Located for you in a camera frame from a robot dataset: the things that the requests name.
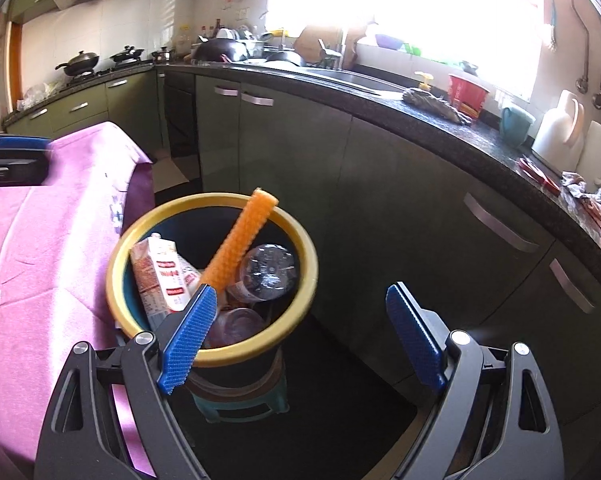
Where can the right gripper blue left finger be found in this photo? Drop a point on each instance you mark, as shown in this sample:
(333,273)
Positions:
(181,335)

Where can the black wok on stove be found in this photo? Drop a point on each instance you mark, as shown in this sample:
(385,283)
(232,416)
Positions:
(83,62)

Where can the teal mug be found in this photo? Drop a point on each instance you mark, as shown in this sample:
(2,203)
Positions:
(514,125)

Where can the steel faucet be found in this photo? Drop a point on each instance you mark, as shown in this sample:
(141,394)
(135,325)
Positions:
(331,58)

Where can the black lidded pan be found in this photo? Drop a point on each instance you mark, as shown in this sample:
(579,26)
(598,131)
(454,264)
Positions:
(128,55)

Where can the orange foam net sleeve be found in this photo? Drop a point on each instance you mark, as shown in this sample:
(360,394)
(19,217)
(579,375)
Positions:
(253,217)

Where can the yellow rimmed trash bin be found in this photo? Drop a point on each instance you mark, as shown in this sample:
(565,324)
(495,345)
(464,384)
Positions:
(246,349)

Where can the wooden cutting board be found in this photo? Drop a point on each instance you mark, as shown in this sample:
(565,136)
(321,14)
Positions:
(313,40)

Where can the steel sink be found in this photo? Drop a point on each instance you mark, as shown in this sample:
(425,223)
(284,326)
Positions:
(355,81)

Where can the green lower cabinets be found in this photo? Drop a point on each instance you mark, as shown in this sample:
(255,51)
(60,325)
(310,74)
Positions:
(387,194)

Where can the pink floral tablecloth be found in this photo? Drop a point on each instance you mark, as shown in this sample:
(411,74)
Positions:
(55,243)

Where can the clear plastic water bottle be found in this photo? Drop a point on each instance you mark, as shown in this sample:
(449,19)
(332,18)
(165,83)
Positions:
(267,272)

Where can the red cup on counter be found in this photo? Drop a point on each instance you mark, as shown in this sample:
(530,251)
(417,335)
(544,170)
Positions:
(466,96)

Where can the clear plastic cup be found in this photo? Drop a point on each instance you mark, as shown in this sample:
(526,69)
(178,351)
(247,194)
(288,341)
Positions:
(232,326)

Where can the white jug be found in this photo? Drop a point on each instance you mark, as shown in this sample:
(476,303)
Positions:
(560,137)

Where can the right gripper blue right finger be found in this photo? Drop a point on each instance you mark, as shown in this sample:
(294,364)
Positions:
(422,334)

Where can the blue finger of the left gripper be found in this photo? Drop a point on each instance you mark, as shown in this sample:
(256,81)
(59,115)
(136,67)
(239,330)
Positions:
(23,143)

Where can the red white milk carton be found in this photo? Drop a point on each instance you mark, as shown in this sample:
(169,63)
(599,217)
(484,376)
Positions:
(165,280)

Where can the large black wok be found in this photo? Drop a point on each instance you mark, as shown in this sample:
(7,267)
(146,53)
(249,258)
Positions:
(220,50)

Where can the green plastic stool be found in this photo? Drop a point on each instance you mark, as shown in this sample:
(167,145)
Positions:
(257,401)

